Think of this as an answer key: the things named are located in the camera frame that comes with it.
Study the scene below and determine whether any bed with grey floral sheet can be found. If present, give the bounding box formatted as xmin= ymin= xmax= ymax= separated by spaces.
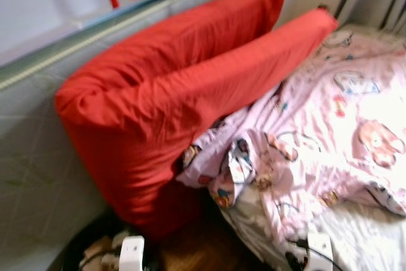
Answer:
xmin=219 ymin=20 xmax=406 ymax=271

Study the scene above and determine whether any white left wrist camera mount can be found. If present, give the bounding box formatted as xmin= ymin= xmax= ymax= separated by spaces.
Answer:
xmin=119 ymin=236 xmax=147 ymax=271

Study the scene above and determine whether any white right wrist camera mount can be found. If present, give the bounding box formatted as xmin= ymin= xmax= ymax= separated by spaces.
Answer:
xmin=306 ymin=233 xmax=334 ymax=271

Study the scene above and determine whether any brown cardboard piece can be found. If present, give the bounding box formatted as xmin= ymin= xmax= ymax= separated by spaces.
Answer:
xmin=79 ymin=236 xmax=116 ymax=271

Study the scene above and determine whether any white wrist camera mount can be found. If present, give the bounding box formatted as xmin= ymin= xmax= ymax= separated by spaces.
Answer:
xmin=306 ymin=233 xmax=334 ymax=271
xmin=119 ymin=236 xmax=147 ymax=271

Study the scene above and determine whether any large red cushion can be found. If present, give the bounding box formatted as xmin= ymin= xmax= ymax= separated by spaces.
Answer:
xmin=54 ymin=8 xmax=339 ymax=240
xmin=63 ymin=0 xmax=289 ymax=94

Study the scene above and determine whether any black waste bin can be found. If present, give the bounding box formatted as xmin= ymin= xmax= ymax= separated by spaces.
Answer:
xmin=54 ymin=211 xmax=159 ymax=271

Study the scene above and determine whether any pink cartoon bear blanket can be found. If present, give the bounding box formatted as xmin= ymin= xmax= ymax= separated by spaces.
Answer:
xmin=176 ymin=29 xmax=406 ymax=246

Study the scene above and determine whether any crumpled white paper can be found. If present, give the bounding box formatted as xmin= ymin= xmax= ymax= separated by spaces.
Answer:
xmin=108 ymin=230 xmax=129 ymax=249

